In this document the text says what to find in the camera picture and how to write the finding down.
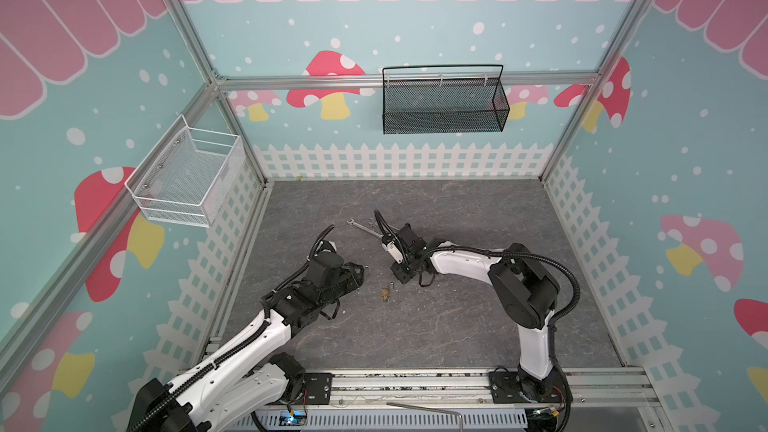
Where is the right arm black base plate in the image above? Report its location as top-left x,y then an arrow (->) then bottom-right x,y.
488,369 -> 568,404

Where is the left green circuit board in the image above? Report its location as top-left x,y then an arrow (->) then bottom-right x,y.
278,411 -> 307,427

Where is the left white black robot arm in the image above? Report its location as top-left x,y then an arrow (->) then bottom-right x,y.
126,227 -> 365,431

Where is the grey metal hex key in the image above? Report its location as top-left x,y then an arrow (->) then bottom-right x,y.
386,401 -> 465,432

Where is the right green circuit board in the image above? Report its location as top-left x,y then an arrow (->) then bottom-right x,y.
531,407 -> 560,420

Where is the white mesh wall basket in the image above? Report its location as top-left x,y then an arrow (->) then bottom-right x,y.
125,116 -> 245,228

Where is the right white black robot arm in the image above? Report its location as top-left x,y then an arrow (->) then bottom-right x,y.
374,210 -> 581,405

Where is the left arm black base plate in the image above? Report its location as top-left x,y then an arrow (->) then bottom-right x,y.
280,373 -> 334,407

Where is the black mesh wall basket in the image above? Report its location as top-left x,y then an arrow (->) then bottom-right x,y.
381,64 -> 510,135

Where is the long silver wrench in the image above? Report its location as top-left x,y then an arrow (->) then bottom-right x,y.
347,219 -> 383,240

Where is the green circuit board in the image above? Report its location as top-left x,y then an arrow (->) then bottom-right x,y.
278,411 -> 307,427
531,407 -> 560,420

